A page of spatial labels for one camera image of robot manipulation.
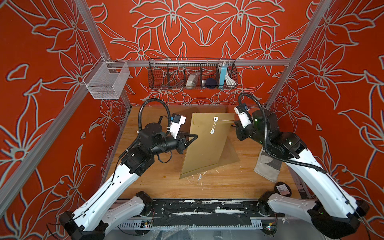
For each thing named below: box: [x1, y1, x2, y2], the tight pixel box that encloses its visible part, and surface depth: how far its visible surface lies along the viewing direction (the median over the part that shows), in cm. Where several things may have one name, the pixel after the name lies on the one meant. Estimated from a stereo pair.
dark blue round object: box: [205, 78, 217, 90], surface depth 97 cm
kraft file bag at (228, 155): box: [218, 135, 241, 167], surface depth 92 cm
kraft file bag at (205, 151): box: [179, 112, 235, 179], surface depth 64 cm
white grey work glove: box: [253, 146, 283, 183], surface depth 86 cm
